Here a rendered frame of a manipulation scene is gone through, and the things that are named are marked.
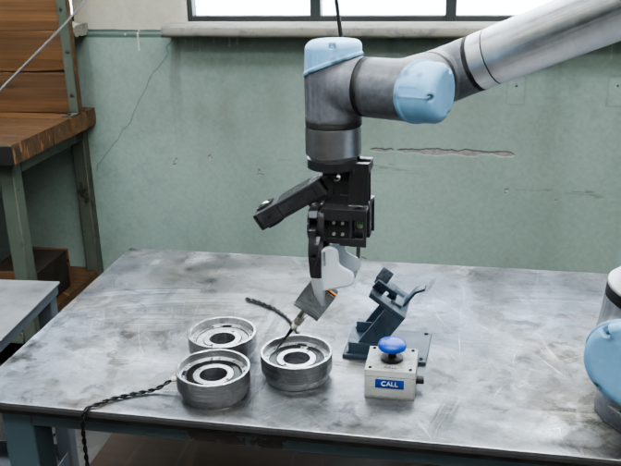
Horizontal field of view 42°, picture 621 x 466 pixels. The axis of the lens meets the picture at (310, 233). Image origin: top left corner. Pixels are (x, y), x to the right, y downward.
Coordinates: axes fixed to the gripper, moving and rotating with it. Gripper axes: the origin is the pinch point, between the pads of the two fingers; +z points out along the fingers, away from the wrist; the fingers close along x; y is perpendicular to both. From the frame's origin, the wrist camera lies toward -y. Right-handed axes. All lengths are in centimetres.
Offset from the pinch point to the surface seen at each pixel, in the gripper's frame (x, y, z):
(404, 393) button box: -5.2, 12.9, 12.0
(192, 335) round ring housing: 2.3, -21.1, 10.2
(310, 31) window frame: 148, -36, -20
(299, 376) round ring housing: -6.4, -1.7, 10.4
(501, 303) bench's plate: 29.5, 25.7, 13.1
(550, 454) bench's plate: -13.6, 32.2, 13.3
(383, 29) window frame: 150, -13, -21
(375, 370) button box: -5.3, 8.9, 8.7
